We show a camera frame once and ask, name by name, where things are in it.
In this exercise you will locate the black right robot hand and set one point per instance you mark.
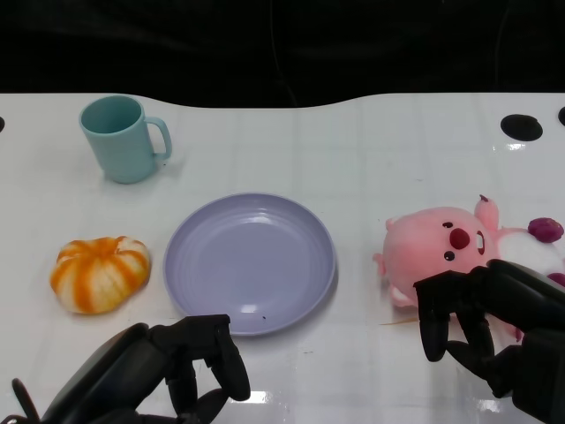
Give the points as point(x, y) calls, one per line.
point(525, 305)

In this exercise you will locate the purple plastic plate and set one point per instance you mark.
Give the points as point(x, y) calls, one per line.
point(247, 260)

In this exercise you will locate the teal plastic mug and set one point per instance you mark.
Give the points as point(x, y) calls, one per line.
point(123, 150)

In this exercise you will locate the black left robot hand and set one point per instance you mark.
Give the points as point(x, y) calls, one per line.
point(119, 371)

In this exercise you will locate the black backdrop cloth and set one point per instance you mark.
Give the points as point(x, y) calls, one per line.
point(265, 44)

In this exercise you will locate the orange white pumpkin plush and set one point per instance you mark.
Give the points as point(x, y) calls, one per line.
point(101, 276)

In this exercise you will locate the pink plush doll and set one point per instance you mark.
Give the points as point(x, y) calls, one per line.
point(419, 247)

